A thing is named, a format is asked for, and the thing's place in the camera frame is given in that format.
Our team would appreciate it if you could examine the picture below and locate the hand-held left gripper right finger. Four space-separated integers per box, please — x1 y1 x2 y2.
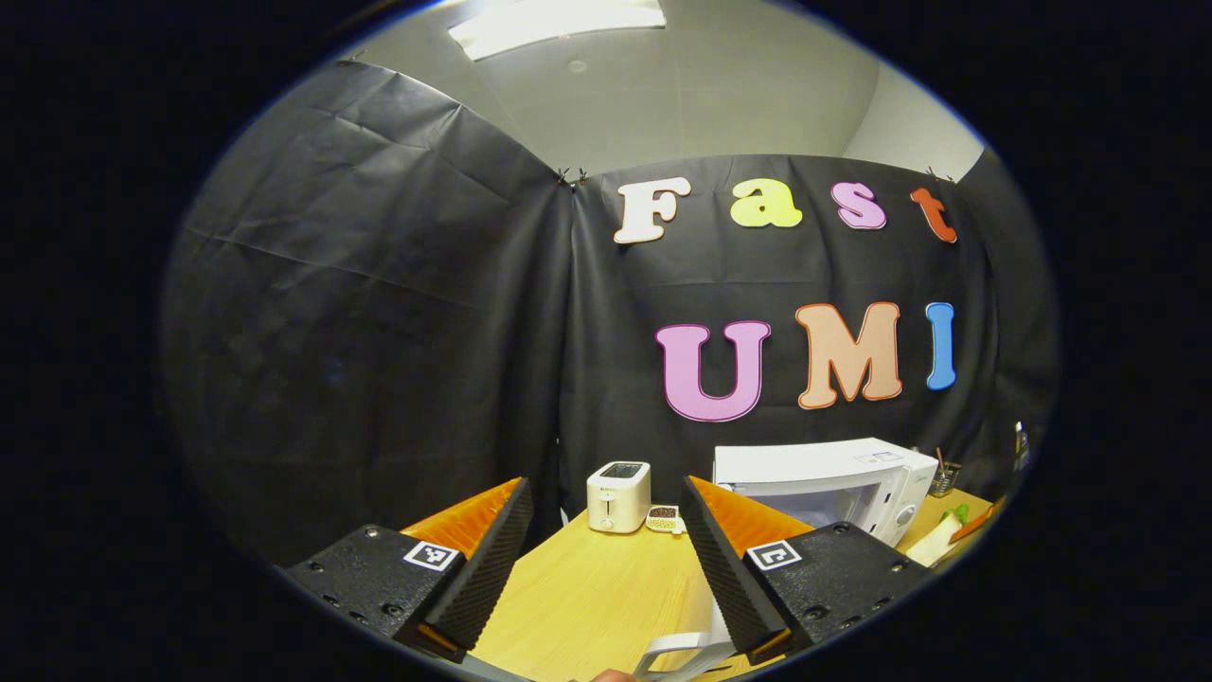
680 476 934 666

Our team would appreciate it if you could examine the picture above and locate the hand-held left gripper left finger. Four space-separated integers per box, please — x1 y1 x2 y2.
284 476 536 664

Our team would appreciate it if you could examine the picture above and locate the bread and lettuce sandwich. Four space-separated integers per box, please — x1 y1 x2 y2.
904 504 971 569

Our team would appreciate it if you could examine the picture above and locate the white microwave oven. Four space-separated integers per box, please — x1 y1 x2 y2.
633 438 940 682

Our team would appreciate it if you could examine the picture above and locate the white toaster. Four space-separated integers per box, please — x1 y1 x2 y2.
586 460 652 534

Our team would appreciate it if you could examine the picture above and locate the black backdrop cloth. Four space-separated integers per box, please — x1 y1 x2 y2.
159 59 1060 569

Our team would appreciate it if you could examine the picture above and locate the ceiling light panel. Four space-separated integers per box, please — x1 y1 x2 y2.
447 0 667 61

